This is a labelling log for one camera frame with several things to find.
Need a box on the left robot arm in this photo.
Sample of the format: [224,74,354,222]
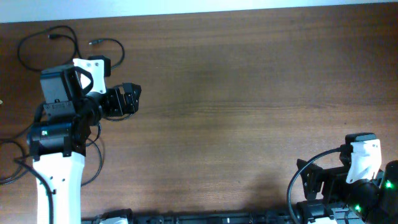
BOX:
[27,55,142,223]

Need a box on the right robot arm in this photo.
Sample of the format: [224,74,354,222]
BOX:
[287,133,397,223]

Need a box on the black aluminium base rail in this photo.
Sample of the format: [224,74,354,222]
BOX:
[81,209,294,224]

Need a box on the left camera cable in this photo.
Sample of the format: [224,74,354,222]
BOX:
[0,102,55,224]

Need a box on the black USB cable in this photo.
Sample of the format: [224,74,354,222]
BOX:
[16,24,126,73]
[0,83,137,141]
[0,136,104,187]

